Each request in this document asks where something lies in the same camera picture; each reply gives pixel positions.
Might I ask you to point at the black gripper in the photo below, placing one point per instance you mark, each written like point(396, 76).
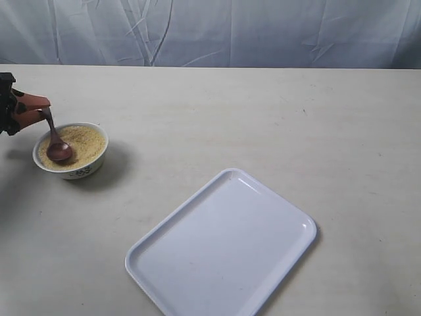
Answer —
point(26, 106)

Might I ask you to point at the dark brown wooden spoon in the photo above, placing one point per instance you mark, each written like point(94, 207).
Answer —
point(58, 150)

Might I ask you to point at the yellow grains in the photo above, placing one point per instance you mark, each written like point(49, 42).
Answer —
point(86, 143)

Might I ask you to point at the white ceramic bowl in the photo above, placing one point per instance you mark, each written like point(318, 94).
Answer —
point(74, 174)

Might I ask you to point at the white plastic tray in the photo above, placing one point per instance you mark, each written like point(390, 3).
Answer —
point(223, 251)

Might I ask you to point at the white wrinkled backdrop curtain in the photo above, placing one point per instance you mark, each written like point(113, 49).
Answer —
point(304, 34)

